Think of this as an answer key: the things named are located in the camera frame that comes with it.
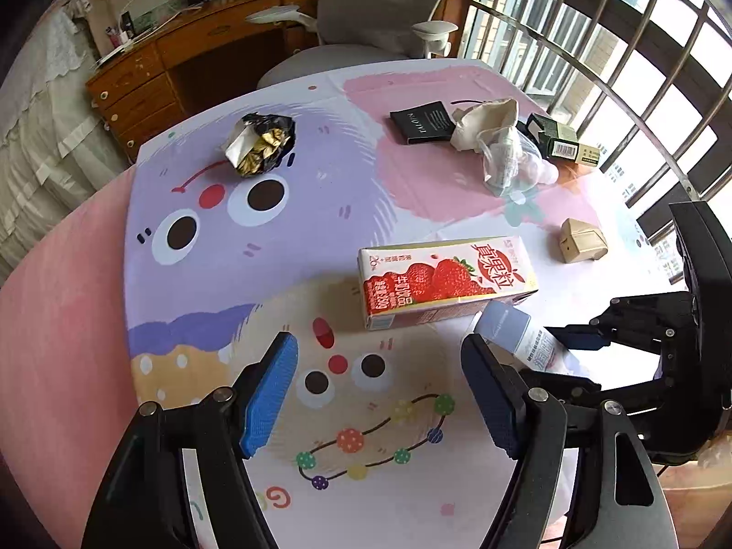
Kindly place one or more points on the green cream cardboard box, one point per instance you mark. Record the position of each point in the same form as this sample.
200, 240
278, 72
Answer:
558, 141

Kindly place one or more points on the small tan cardboard box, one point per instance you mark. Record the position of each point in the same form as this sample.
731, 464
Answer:
580, 241

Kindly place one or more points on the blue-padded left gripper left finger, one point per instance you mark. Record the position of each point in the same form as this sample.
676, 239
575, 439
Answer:
142, 501

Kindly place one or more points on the cartoon printed tablecloth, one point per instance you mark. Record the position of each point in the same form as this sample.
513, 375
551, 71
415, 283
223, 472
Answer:
300, 208

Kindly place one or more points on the clear crumpled plastic bag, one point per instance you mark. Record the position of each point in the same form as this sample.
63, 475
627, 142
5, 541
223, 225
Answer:
512, 163

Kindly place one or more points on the lace cloth covered furniture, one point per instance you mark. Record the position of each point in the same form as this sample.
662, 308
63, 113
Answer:
55, 153

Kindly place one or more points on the black gold snack bag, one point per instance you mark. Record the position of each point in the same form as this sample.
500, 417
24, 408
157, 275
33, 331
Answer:
259, 142

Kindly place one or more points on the metal window security grille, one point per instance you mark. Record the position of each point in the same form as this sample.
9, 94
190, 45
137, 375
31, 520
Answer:
647, 82

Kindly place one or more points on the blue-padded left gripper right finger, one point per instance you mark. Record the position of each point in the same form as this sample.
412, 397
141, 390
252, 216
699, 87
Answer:
617, 500

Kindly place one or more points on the white paper bag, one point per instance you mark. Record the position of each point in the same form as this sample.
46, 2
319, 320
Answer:
491, 118

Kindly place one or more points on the pink bed sheet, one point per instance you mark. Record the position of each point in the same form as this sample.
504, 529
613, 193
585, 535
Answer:
67, 393

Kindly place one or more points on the small black card box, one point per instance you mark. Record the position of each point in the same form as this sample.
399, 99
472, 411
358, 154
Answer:
424, 124

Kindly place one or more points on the strawberry milk carton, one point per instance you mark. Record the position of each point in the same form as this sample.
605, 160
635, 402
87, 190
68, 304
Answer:
415, 284

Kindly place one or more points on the grey office chair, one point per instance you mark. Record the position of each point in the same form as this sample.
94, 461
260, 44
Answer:
358, 32

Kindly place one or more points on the white blue milk carton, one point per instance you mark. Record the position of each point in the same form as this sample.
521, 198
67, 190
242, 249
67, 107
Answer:
521, 341

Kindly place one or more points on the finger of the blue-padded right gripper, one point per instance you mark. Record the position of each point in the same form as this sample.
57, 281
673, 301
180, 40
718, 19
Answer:
580, 337

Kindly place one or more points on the wooden desk with drawers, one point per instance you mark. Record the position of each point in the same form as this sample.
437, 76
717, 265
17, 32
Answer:
203, 57

